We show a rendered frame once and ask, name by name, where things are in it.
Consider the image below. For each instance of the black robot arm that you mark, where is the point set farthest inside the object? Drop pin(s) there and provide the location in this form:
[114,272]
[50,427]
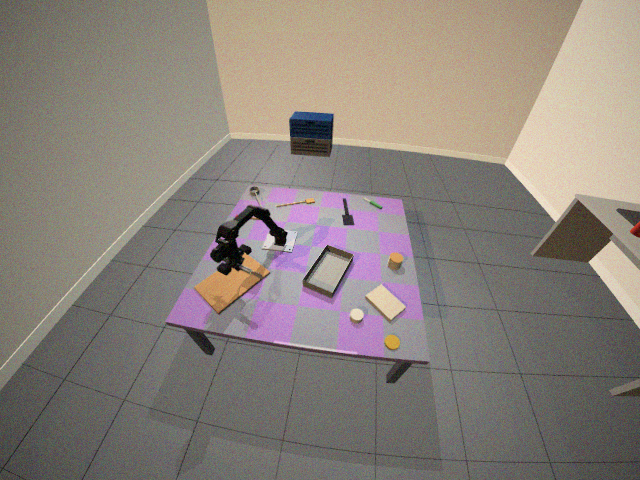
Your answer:
[230,231]

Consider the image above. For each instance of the orange round disc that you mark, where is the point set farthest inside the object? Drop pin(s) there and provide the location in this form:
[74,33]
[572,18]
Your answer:
[392,342]

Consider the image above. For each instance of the wooden board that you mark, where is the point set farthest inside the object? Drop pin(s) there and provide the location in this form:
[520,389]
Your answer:
[221,291]

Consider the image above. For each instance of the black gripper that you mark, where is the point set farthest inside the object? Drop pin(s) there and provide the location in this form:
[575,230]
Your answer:
[234,260]

